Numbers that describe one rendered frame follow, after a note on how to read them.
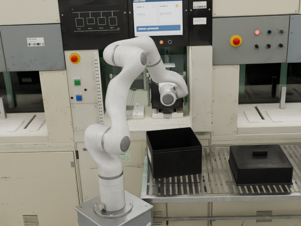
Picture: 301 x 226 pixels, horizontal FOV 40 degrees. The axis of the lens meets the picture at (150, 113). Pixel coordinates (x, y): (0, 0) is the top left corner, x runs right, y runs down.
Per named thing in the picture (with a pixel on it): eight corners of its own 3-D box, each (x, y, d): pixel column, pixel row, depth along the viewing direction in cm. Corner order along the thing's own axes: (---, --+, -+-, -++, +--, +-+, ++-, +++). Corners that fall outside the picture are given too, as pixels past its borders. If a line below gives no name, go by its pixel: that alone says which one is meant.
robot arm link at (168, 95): (173, 82, 228) (157, 87, 230) (174, 89, 216) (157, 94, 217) (178, 95, 231) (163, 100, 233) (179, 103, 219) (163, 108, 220)
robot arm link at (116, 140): (105, 149, 196) (131, 158, 187) (88, 149, 186) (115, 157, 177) (126, 48, 196) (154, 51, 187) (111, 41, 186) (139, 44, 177)
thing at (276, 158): (236, 186, 214) (237, 164, 210) (227, 160, 242) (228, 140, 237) (293, 184, 213) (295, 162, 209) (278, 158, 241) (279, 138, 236)
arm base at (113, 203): (109, 223, 189) (107, 188, 182) (86, 206, 202) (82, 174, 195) (140, 206, 201) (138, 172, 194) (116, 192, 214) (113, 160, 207)
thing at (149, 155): (146, 156, 250) (145, 131, 244) (191, 152, 254) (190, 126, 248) (153, 179, 225) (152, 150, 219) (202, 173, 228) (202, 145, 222)
